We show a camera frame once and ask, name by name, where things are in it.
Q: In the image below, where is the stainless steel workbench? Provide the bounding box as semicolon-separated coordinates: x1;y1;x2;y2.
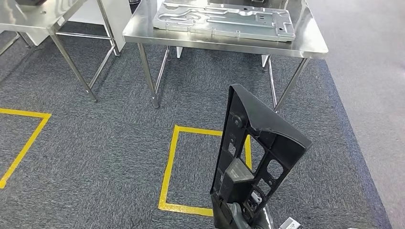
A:
122;0;329;113

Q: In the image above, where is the white table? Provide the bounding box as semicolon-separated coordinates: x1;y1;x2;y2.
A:
175;45;270;70

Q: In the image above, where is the black plastic frame part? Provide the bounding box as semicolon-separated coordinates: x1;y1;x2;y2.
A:
210;83;313;223

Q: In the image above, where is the stamped silver metal plate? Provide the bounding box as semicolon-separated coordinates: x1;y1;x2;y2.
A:
152;0;297;42

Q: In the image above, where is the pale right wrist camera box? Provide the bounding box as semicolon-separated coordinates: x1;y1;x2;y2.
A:
278;217;301;229

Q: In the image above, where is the stainless steel table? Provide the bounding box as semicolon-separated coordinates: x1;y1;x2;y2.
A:
0;0;122;104

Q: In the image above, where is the white cabinet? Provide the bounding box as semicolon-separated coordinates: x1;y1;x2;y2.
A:
19;0;133;53

